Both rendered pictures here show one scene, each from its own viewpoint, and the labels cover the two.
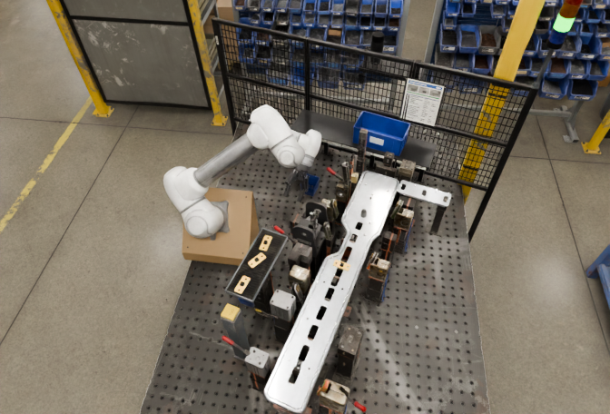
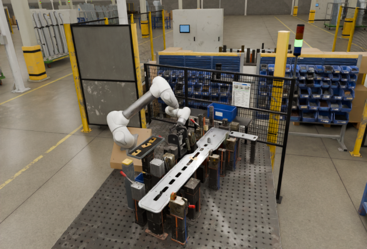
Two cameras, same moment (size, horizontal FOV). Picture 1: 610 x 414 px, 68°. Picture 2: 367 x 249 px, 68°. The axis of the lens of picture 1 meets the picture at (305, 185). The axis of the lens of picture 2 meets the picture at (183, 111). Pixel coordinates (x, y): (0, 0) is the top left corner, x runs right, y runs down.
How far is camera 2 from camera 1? 1.13 m
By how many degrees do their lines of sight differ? 26
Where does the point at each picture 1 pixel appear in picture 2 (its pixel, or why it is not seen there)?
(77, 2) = (86, 71)
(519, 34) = (280, 52)
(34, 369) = (11, 240)
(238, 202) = (143, 134)
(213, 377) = (113, 216)
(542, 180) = (326, 167)
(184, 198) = (115, 123)
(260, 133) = (155, 87)
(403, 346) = (228, 209)
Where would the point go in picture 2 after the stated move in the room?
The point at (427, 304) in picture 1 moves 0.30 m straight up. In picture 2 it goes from (245, 192) to (247, 164)
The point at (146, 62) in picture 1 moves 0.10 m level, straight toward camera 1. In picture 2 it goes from (112, 101) to (112, 103)
